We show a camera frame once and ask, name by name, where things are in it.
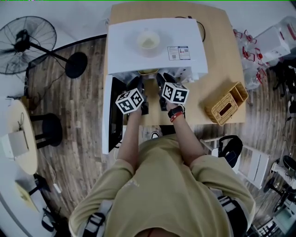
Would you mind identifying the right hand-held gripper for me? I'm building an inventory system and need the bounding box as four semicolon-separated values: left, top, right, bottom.
156;72;190;111

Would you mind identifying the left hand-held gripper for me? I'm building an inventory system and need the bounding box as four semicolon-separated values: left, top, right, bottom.
115;75;149;115

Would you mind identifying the yellowish food container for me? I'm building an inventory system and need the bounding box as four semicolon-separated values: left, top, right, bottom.
138;68;160;76

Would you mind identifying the white microwave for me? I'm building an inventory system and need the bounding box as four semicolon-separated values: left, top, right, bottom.
101;18;209;155

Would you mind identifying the person's left forearm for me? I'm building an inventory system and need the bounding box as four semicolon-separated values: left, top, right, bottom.
116;108;143;168

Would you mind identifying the person's right forearm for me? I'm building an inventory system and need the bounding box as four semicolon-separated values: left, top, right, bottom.
166;103;207;172

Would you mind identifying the black wrist watch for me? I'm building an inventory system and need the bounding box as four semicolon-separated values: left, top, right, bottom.
167;105;185;119

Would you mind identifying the translucent plastic measuring cup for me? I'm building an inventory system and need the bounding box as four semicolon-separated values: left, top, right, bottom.
136;27;161;58

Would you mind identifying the red wrist band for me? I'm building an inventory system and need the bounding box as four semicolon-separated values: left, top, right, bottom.
170;112;185;123

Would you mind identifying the woven wicker tissue box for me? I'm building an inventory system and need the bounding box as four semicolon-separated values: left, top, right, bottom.
204;81;249;127

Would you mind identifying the pile of clear red-clip containers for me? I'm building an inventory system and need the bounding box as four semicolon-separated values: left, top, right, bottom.
233;28;269;90

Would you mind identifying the black bag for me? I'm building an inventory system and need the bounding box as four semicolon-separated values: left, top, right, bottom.
217;135;244;175

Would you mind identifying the black round stool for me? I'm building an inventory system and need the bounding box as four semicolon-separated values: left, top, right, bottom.
30;112;63;149

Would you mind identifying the person's khaki t-shirt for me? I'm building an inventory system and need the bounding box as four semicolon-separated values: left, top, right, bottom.
68;135;256;237

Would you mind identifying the large white box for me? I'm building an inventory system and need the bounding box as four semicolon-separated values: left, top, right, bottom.
253;16;296;63

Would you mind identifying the black standing fan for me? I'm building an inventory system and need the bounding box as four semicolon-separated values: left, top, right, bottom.
0;15;88;79

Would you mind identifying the round beige table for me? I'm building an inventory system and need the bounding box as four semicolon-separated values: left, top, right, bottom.
4;99;39;175

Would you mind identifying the black office chair base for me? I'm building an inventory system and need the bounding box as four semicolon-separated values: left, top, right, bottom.
269;60;296;98

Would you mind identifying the white folding chair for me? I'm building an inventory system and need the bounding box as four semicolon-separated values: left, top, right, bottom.
200;137;270;189

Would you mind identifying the white cardboard box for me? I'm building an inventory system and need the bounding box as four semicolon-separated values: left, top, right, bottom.
0;129;30;161

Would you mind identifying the black wheeled stand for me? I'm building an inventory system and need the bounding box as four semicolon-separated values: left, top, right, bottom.
263;155;296;212

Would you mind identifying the yellow paper sheet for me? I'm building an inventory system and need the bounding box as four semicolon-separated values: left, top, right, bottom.
14;180;40;212

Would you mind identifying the black power cable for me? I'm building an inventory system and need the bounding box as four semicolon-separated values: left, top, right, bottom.
175;15;207;43

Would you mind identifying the grey black backpack strap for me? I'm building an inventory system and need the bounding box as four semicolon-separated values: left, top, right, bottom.
216;195;246;237
84;200;114;237

